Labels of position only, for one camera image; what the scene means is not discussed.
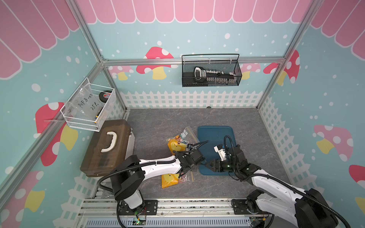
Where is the clear ziploc bag with candies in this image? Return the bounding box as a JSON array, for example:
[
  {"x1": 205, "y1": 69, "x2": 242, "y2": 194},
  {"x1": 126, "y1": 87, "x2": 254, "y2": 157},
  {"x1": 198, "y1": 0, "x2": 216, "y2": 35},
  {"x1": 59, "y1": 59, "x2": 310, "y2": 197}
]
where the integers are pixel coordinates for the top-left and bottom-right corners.
[{"x1": 167, "y1": 126, "x2": 199, "y2": 152}]

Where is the yellow duck ziploc bag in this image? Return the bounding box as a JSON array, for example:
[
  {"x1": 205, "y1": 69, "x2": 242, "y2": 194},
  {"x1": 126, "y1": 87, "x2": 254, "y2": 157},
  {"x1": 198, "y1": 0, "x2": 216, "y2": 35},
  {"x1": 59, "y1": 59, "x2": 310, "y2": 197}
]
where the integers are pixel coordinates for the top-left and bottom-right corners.
[{"x1": 161, "y1": 174, "x2": 194, "y2": 189}]

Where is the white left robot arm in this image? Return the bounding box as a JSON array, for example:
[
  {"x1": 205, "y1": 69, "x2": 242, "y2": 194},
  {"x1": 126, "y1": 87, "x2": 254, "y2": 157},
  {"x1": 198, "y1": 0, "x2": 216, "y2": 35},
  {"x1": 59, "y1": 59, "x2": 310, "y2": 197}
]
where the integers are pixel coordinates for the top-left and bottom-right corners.
[{"x1": 97, "y1": 150, "x2": 205, "y2": 211}]

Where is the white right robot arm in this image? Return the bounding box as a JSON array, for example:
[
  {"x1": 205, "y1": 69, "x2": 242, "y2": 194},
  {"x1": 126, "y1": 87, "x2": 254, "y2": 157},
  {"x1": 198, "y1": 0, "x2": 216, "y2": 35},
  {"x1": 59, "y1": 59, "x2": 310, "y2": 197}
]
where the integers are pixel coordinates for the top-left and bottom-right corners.
[{"x1": 206, "y1": 144, "x2": 350, "y2": 228}]

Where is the teal plastic tray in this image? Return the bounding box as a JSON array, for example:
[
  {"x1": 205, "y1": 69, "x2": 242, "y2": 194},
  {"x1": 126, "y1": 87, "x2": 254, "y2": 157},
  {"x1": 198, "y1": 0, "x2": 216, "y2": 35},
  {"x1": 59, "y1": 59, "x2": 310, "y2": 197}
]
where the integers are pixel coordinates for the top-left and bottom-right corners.
[{"x1": 197, "y1": 126, "x2": 236, "y2": 162}]

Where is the socket wrench set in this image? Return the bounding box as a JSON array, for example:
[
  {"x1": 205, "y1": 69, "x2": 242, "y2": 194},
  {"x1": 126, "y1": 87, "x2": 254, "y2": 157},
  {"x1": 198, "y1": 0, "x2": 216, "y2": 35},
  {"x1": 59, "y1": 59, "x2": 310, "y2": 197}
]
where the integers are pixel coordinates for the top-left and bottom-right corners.
[{"x1": 193, "y1": 67, "x2": 238, "y2": 86}]

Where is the black tape roll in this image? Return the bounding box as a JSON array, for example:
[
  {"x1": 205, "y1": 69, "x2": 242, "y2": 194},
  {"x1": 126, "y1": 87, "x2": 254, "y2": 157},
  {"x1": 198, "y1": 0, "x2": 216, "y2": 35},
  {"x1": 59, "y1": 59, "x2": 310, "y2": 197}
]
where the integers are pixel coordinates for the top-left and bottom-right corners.
[{"x1": 99, "y1": 90, "x2": 112, "y2": 103}]

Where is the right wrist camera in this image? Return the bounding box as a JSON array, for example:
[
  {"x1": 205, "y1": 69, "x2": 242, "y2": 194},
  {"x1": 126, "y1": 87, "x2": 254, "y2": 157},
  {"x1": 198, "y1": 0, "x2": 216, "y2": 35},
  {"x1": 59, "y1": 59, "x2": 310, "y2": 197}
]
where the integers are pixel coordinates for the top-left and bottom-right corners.
[{"x1": 214, "y1": 144, "x2": 229, "y2": 161}]

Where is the brown toolbox with white handle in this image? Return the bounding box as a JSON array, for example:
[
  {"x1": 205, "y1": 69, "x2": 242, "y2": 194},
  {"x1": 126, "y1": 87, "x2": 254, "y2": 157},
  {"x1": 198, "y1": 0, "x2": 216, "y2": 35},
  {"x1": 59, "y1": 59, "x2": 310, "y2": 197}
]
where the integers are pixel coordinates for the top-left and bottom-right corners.
[{"x1": 80, "y1": 120, "x2": 135, "y2": 178}]

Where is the black wire mesh basket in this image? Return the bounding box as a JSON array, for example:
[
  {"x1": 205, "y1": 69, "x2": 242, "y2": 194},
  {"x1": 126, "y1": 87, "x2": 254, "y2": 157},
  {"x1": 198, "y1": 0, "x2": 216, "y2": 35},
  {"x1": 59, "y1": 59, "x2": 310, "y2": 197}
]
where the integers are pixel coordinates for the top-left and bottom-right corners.
[{"x1": 181, "y1": 54, "x2": 242, "y2": 87}]

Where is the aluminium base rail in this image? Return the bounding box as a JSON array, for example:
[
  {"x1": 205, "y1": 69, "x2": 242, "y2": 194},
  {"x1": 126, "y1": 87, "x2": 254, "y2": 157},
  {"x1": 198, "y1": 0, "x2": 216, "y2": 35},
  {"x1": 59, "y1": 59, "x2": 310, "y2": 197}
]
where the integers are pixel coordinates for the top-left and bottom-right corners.
[{"x1": 74, "y1": 198, "x2": 293, "y2": 228}]

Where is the white wire basket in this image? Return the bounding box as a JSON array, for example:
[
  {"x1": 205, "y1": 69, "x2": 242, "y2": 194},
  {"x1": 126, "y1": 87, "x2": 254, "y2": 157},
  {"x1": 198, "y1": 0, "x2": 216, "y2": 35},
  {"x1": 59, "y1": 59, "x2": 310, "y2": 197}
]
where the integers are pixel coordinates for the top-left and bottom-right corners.
[{"x1": 60, "y1": 78, "x2": 116, "y2": 132}]

